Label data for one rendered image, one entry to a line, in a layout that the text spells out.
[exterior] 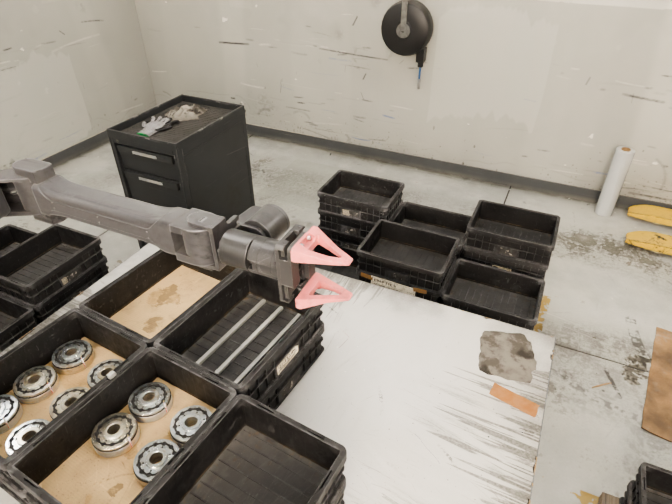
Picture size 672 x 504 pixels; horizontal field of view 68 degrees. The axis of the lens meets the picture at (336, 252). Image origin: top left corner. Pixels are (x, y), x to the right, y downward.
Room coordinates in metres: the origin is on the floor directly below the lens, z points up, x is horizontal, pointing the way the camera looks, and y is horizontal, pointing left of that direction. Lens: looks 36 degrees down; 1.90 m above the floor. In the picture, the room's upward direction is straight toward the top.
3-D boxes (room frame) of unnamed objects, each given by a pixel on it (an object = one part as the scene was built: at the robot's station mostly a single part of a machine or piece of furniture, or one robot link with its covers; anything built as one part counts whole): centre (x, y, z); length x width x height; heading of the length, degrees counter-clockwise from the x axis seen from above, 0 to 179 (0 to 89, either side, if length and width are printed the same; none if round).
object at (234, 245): (0.62, 0.14, 1.45); 0.07 x 0.07 x 0.06; 65
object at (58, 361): (0.96, 0.73, 0.86); 0.10 x 0.10 x 0.01
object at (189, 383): (0.67, 0.46, 0.87); 0.40 x 0.30 x 0.11; 150
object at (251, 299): (1.02, 0.26, 0.87); 0.40 x 0.30 x 0.11; 150
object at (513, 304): (1.69, -0.69, 0.31); 0.40 x 0.30 x 0.34; 65
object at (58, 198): (0.73, 0.38, 1.45); 0.43 x 0.06 x 0.11; 64
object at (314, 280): (0.56, 0.02, 1.44); 0.09 x 0.07 x 0.07; 65
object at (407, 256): (1.86, -0.33, 0.37); 0.40 x 0.30 x 0.45; 65
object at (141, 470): (0.64, 0.40, 0.86); 0.10 x 0.10 x 0.01
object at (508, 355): (1.10, -0.54, 0.71); 0.22 x 0.19 x 0.01; 155
